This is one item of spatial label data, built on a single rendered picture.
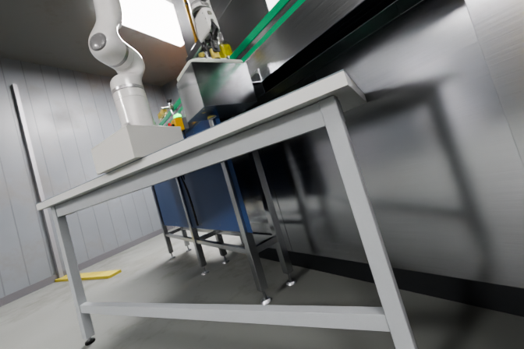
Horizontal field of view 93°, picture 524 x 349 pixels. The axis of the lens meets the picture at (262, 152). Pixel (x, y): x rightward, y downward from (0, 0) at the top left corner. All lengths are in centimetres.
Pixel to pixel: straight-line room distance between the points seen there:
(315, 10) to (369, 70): 28
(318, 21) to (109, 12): 84
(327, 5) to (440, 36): 32
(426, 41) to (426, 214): 53
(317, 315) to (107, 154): 84
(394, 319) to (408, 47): 73
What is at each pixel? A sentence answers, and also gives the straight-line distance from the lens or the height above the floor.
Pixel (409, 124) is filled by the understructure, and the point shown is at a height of 60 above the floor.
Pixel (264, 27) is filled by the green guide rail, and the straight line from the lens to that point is 105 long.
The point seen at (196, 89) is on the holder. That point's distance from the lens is 88.
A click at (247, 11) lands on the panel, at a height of 136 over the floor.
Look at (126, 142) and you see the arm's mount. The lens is 94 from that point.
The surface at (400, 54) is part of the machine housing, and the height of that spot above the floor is 81.
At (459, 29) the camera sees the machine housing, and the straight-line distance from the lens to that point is 89.
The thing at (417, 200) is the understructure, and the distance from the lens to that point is 97.
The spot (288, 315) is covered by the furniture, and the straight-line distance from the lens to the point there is 82.
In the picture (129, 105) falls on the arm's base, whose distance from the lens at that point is 108.
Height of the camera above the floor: 60
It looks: 3 degrees up
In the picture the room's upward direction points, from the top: 17 degrees counter-clockwise
